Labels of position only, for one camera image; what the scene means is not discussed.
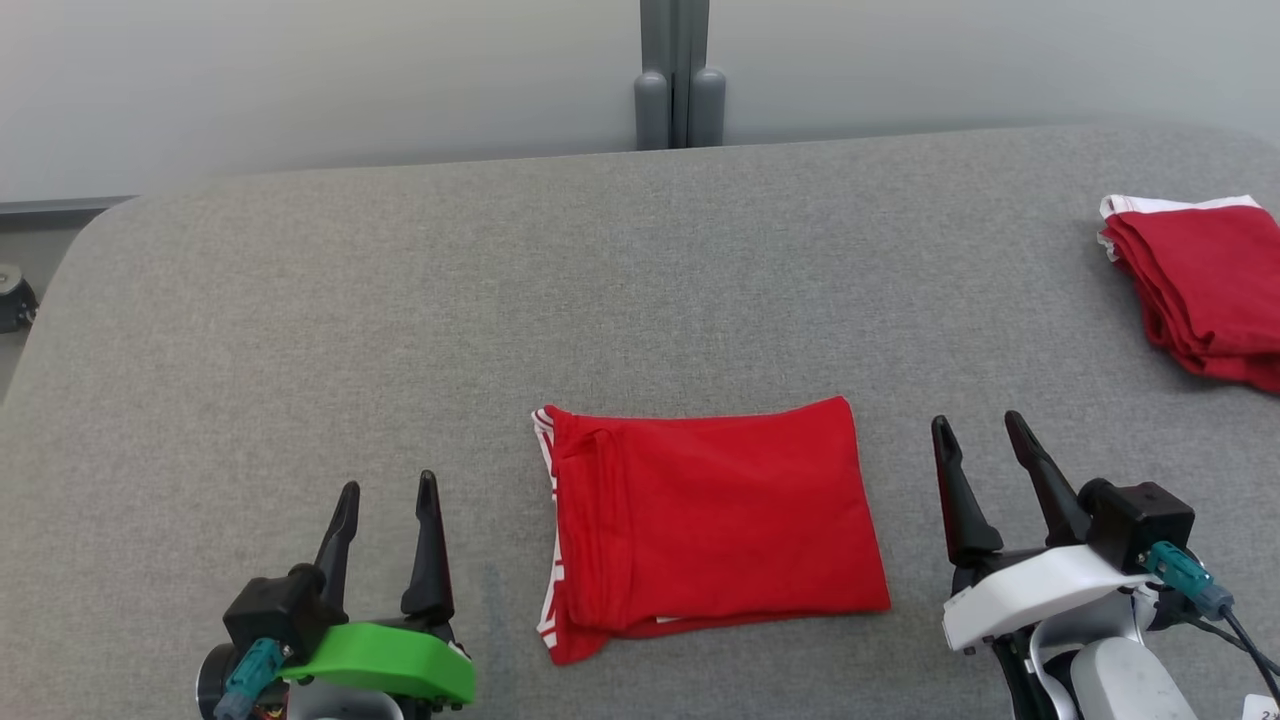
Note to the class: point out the red shorts white waistband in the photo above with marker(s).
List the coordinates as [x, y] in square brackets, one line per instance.
[1210, 290]

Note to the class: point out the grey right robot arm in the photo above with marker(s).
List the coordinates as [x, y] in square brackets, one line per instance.
[1120, 685]

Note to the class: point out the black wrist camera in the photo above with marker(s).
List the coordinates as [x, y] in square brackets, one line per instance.
[270, 610]
[1145, 520]

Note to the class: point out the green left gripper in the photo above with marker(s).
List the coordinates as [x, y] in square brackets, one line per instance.
[400, 660]

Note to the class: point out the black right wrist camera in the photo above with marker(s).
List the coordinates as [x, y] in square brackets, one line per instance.
[1145, 520]

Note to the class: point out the grey partition post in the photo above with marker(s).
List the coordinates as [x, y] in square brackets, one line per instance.
[680, 70]

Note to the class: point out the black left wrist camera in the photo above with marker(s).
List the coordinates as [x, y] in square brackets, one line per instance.
[270, 610]

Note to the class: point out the red jersey with numbers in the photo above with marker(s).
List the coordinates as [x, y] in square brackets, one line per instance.
[720, 520]

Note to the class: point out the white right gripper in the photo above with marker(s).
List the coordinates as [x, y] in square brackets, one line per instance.
[1040, 590]

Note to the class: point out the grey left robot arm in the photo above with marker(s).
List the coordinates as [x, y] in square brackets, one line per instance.
[340, 705]

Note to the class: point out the black caster wheel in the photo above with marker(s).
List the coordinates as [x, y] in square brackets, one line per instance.
[14, 300]

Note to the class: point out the small white tag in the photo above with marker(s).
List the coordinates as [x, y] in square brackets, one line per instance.
[1265, 708]

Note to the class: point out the grey wall base rail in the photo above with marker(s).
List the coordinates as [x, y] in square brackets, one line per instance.
[60, 205]

